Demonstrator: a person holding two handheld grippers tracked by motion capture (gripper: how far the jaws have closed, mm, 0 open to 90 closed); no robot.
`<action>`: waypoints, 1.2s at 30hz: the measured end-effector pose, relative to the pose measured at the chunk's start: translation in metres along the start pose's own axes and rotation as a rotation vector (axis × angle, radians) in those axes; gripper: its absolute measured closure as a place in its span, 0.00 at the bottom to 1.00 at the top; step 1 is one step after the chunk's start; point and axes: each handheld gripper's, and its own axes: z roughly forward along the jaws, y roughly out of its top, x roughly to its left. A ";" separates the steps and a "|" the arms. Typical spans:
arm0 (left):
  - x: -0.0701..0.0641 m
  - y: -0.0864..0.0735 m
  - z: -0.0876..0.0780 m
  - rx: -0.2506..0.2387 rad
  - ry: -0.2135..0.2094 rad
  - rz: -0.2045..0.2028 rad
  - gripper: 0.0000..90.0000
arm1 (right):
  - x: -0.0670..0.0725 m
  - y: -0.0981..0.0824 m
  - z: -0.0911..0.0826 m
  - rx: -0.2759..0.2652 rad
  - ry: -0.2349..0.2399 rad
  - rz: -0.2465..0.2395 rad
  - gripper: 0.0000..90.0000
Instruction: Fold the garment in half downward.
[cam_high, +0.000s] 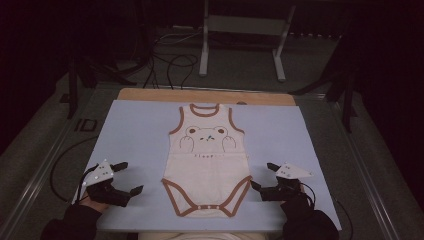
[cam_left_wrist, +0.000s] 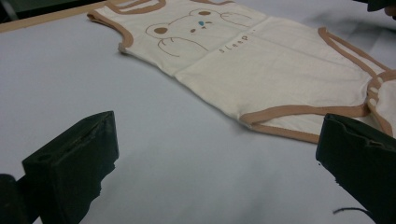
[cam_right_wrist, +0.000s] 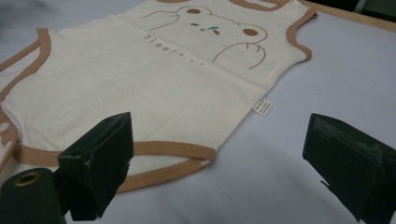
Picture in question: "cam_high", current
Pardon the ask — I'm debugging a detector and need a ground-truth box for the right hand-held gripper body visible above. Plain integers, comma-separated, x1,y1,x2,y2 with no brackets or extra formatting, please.
260,162,314,203

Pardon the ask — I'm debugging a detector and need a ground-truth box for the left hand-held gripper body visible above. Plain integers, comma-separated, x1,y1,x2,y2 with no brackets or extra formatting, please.
80,159,133,208

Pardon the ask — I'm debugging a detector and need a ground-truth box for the cream baby bodysuit brown trim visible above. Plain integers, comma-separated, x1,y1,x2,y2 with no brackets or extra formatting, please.
161,103,253,219

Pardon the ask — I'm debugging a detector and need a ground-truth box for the person's left hand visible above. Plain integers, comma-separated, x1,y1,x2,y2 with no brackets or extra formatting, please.
79,193,109,214

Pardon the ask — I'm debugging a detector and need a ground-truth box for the light blue mat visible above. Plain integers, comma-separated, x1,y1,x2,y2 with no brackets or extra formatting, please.
71,99,343,233

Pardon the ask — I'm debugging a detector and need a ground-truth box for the person's beige clothing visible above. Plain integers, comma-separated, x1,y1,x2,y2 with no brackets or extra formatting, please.
137,232,268,240

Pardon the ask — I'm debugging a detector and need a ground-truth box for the black metal stand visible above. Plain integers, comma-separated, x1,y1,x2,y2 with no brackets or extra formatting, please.
288,33,358,134
59,56,138,120

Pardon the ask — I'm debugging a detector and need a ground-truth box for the white metal stand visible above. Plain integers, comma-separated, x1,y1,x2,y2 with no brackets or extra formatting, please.
198,0,298,83

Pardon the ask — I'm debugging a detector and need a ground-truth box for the left hand-held gripper cable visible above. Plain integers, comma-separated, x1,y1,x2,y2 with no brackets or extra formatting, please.
75,164,101,204

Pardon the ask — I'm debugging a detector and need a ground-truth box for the hand-held gripper cable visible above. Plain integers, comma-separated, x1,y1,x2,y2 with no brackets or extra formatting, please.
298,181,316,209
75,164,101,204

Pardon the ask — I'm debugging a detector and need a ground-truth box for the right hand-held gripper cable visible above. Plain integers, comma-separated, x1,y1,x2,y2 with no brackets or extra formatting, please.
298,181,316,209

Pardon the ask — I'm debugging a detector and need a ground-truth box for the black floor cable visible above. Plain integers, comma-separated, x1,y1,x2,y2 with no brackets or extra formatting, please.
333,198,354,240
49,134,99,203

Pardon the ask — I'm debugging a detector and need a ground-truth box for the black rectangular floor bracket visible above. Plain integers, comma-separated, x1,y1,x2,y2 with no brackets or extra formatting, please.
74,118,99,133

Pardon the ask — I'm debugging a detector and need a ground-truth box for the metal frame rail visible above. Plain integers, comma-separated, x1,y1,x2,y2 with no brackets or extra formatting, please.
0,84,111,240
324,94,401,240

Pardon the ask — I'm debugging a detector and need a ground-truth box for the black floor cables bundle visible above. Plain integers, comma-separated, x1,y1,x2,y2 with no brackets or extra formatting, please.
143,28,200,90

